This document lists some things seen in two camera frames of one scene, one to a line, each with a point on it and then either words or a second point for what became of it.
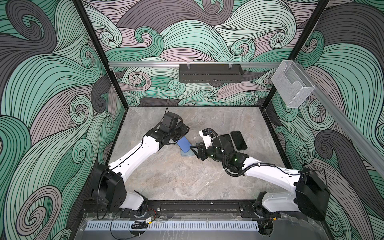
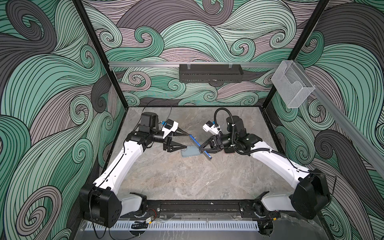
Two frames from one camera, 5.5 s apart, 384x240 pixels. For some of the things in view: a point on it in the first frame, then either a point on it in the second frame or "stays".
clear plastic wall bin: [292, 83] stays
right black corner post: [300, 44] stays
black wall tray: [210, 73] stays
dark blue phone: [184, 144] to [193, 139]
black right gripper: [202, 150] to [217, 145]
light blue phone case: [189, 153] stays
